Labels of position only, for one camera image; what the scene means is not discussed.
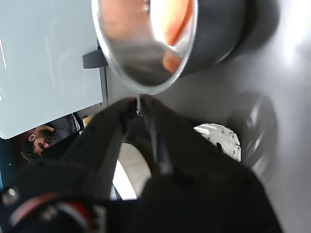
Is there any orange toy carrot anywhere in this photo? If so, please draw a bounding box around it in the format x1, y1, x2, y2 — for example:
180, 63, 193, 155
148, 0, 195, 72

